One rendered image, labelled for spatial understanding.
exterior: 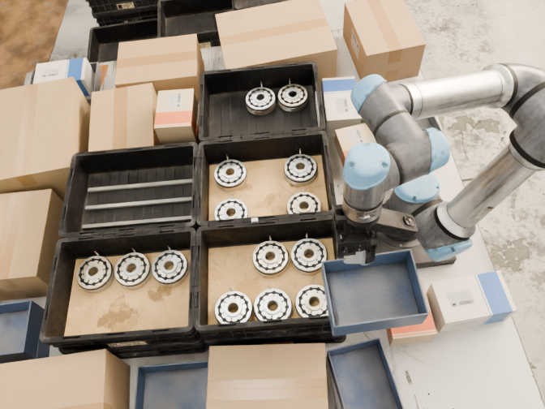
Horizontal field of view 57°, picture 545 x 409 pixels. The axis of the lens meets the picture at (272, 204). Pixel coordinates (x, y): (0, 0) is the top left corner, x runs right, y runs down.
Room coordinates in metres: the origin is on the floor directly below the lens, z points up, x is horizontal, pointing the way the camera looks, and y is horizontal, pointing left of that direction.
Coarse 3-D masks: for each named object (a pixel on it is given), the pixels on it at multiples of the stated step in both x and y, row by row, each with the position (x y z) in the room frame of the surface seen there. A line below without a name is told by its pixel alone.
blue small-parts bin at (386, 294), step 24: (336, 264) 0.44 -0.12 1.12; (360, 264) 0.44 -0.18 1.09; (384, 264) 0.44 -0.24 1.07; (408, 264) 0.42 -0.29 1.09; (336, 288) 0.40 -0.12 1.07; (360, 288) 0.39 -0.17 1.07; (384, 288) 0.38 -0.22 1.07; (408, 288) 0.37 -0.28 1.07; (336, 312) 0.34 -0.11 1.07; (360, 312) 0.34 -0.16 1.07; (384, 312) 0.33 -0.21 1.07; (408, 312) 0.32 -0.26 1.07
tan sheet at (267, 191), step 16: (272, 160) 0.95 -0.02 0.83; (320, 160) 0.92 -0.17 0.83; (256, 176) 0.90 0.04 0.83; (272, 176) 0.89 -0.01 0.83; (320, 176) 0.86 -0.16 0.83; (224, 192) 0.85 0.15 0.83; (240, 192) 0.84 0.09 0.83; (256, 192) 0.83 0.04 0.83; (272, 192) 0.83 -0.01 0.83; (288, 192) 0.82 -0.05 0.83; (320, 192) 0.80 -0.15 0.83; (208, 208) 0.80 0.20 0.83; (256, 208) 0.78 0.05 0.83; (272, 208) 0.77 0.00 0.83; (304, 208) 0.75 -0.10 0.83
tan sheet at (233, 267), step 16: (320, 240) 0.64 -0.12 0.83; (208, 256) 0.64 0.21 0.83; (224, 256) 0.63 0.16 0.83; (240, 256) 0.62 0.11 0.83; (272, 256) 0.61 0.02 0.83; (208, 272) 0.59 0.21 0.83; (224, 272) 0.58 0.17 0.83; (240, 272) 0.58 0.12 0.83; (256, 272) 0.57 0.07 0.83; (288, 272) 0.55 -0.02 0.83; (320, 272) 0.54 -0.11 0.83; (208, 288) 0.54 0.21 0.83; (224, 288) 0.53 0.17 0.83; (240, 288) 0.53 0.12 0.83; (256, 288) 0.52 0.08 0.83; (272, 288) 0.51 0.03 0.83; (288, 288) 0.51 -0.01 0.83; (208, 304) 0.49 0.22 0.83; (208, 320) 0.45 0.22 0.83; (256, 320) 0.43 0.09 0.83
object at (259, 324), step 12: (324, 216) 0.66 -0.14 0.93; (204, 228) 0.68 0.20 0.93; (216, 228) 0.68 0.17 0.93; (228, 228) 0.67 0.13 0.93; (336, 240) 0.59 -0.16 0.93; (216, 324) 0.40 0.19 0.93; (228, 324) 0.40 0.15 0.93; (240, 324) 0.39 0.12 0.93; (252, 324) 0.39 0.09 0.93; (264, 324) 0.38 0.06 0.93; (276, 324) 0.38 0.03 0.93; (288, 324) 0.38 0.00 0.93; (300, 324) 0.37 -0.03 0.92; (312, 324) 0.37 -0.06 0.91; (324, 324) 0.37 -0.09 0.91
